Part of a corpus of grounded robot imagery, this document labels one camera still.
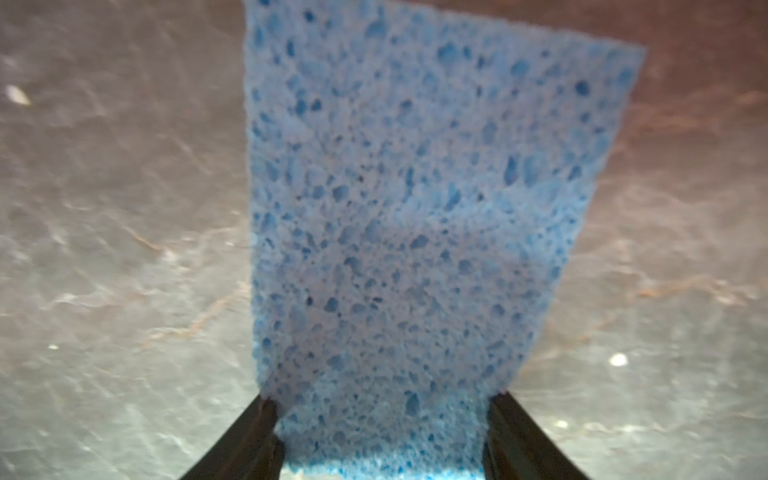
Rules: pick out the light blue sponge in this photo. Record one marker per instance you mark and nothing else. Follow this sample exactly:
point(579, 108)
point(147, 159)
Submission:
point(418, 179)

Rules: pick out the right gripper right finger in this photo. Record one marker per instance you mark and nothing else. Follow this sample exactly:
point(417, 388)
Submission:
point(516, 448)

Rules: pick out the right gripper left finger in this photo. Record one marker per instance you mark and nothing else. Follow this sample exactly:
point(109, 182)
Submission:
point(249, 449)

